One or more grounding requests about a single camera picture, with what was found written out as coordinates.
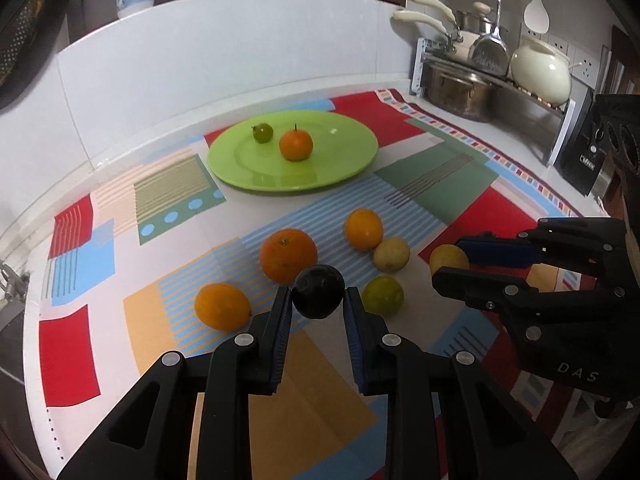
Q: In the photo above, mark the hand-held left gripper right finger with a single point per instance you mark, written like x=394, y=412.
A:
x=356, y=340

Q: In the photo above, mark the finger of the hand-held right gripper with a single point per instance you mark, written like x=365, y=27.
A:
x=500, y=252
x=475, y=287

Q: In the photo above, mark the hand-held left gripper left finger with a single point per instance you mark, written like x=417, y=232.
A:
x=282, y=340

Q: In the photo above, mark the yellow lemon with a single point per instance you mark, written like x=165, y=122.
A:
x=447, y=257

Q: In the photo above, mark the dark plum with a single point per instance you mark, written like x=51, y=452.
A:
x=317, y=292

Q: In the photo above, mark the oval orange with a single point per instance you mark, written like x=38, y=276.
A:
x=220, y=306

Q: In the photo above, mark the round orange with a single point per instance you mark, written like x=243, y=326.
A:
x=364, y=230

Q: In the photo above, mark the green plate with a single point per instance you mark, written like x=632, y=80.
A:
x=325, y=160

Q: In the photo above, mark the green lime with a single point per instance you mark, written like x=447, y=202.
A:
x=382, y=296

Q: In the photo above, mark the large orange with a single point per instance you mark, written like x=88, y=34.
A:
x=287, y=257

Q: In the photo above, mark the tan round fruit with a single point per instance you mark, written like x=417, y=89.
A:
x=391, y=255

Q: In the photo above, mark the black box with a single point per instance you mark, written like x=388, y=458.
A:
x=580, y=150

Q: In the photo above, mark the colourful patterned mat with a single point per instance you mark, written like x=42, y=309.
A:
x=150, y=285

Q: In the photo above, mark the metal pot rack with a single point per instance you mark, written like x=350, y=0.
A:
x=525, y=97

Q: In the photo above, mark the steel stock pot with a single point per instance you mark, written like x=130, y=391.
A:
x=457, y=95

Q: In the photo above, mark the cream round pot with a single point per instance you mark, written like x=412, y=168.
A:
x=540, y=72

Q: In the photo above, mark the small tangerine with stem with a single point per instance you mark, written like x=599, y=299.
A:
x=296, y=146

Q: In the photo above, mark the steel slotted spatula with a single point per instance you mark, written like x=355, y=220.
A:
x=490, y=55

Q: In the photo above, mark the small green fruit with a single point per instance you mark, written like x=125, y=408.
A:
x=262, y=133

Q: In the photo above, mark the white rice spoon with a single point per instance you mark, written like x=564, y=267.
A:
x=536, y=15

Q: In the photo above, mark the metal clamp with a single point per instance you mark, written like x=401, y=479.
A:
x=12, y=282

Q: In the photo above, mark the black frying pan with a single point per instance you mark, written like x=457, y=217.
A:
x=25, y=35

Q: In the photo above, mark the white wall socket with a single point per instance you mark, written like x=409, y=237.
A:
x=586, y=62

